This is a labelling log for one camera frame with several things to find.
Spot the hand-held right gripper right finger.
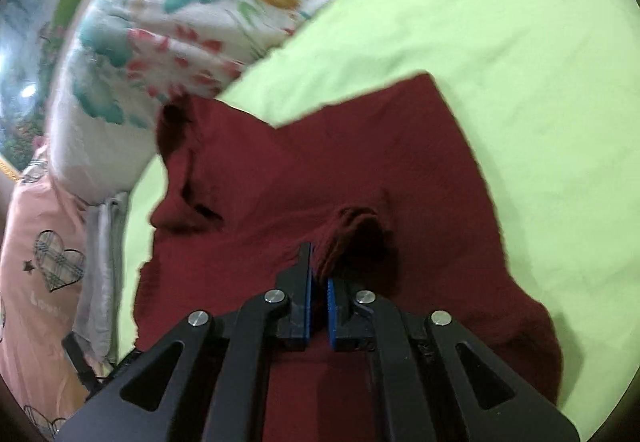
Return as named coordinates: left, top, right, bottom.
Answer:
left=326, top=277, right=581, bottom=442

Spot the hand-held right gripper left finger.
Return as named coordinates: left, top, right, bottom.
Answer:
left=55, top=242, right=315, bottom=442

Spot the dark red knit sweater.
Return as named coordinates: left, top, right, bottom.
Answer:
left=132, top=73, right=563, bottom=442

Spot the pink pillow with plaid hearts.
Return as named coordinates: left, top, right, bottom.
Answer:
left=0, top=147, right=121, bottom=442

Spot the grey folded cloth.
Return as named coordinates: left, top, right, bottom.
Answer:
left=75, top=192, right=131, bottom=363

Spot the floral white pillow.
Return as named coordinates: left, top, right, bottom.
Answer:
left=47, top=0, right=601, bottom=203

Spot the light green bed sheet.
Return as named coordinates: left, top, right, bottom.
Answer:
left=112, top=0, right=640, bottom=442

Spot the gold framed landscape painting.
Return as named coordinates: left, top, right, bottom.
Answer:
left=0, top=0, right=156, bottom=183

